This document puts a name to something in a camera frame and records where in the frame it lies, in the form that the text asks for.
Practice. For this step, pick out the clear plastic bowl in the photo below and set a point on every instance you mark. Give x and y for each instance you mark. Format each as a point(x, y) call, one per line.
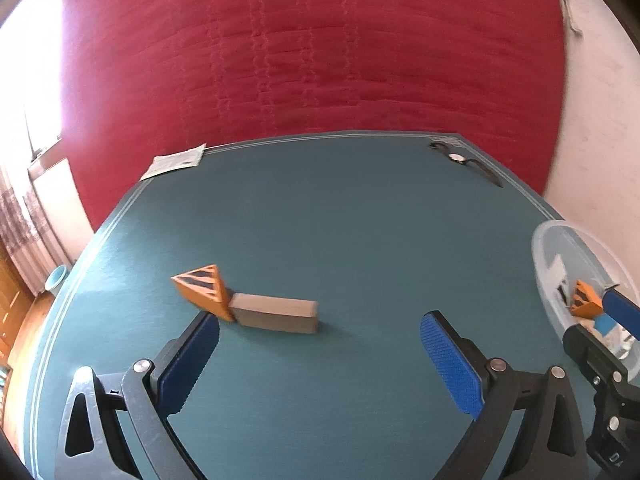
point(586, 258)

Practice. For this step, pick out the window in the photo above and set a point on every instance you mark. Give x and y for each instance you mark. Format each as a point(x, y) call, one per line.
point(31, 74)

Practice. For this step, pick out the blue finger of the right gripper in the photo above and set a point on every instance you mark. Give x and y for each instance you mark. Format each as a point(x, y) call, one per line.
point(624, 311)
point(592, 358)

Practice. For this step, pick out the patterned curtain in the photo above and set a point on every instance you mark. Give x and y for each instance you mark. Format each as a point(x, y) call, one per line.
point(27, 234)

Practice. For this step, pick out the blue wedge block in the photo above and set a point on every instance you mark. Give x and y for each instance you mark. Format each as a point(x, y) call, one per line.
point(604, 324)

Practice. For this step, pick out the orange striped triangular block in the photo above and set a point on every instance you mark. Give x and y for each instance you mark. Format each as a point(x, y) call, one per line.
point(205, 288)

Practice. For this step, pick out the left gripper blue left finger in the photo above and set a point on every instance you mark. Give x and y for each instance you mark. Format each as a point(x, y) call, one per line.
point(92, 444)

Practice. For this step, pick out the light blue waste bin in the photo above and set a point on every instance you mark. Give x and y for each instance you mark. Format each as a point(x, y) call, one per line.
point(55, 280)

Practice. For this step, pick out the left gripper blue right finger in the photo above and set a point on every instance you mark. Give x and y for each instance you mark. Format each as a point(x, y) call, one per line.
point(550, 443)

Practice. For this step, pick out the white striped triangular block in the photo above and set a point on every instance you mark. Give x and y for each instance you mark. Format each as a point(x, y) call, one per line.
point(557, 279)

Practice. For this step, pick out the red quilted mattress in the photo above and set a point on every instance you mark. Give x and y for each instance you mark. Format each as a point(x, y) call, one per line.
point(142, 78)

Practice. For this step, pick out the orange rectangular-face wedge block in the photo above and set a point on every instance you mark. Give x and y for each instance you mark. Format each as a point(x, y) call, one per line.
point(586, 303)

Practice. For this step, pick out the white paper leaflet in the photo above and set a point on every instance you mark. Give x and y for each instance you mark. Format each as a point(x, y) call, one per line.
point(182, 160)

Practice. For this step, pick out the brown rectangular block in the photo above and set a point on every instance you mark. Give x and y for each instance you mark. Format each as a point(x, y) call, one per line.
point(275, 313)

